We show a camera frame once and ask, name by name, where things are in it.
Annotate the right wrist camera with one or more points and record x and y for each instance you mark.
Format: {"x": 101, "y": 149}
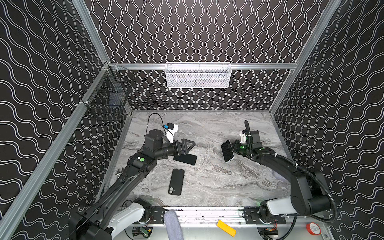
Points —
{"x": 244, "y": 137}

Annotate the red tape roll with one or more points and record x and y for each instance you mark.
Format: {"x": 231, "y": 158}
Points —
{"x": 313, "y": 229}

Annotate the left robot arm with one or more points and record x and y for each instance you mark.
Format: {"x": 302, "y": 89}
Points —
{"x": 100, "y": 221}

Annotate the aluminium front rail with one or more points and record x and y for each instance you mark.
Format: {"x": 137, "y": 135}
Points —
{"x": 188, "y": 216}

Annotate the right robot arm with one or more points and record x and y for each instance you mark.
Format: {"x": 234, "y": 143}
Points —
{"x": 309, "y": 193}

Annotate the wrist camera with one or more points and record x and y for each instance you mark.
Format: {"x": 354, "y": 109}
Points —
{"x": 244, "y": 137}
{"x": 171, "y": 129}

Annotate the white wire basket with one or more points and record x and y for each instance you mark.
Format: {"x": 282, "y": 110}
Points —
{"x": 208, "y": 75}

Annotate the yellow tag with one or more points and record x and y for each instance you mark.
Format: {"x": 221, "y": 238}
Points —
{"x": 226, "y": 228}

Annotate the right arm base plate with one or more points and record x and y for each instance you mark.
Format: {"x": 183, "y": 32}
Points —
{"x": 255, "y": 216}

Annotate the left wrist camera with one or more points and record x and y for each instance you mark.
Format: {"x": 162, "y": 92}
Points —
{"x": 171, "y": 129}

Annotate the blue phone black screen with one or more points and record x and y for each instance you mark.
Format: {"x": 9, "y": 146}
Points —
{"x": 226, "y": 153}

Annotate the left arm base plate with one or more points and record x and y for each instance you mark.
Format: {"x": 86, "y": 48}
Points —
{"x": 151, "y": 215}

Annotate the black phone case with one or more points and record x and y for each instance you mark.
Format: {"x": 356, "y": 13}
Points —
{"x": 176, "y": 182}

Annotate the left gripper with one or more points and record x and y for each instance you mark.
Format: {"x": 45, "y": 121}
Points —
{"x": 179, "y": 148}

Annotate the black wire basket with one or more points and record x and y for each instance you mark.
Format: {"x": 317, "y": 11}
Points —
{"x": 110, "y": 100}

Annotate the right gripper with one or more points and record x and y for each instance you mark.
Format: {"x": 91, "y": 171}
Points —
{"x": 235, "y": 147}

